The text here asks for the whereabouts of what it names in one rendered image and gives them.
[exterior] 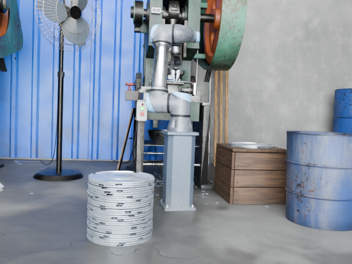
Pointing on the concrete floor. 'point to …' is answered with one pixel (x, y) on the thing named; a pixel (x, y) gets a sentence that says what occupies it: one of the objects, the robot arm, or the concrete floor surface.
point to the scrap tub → (319, 179)
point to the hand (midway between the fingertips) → (175, 80)
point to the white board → (125, 139)
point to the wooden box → (250, 175)
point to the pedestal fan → (80, 29)
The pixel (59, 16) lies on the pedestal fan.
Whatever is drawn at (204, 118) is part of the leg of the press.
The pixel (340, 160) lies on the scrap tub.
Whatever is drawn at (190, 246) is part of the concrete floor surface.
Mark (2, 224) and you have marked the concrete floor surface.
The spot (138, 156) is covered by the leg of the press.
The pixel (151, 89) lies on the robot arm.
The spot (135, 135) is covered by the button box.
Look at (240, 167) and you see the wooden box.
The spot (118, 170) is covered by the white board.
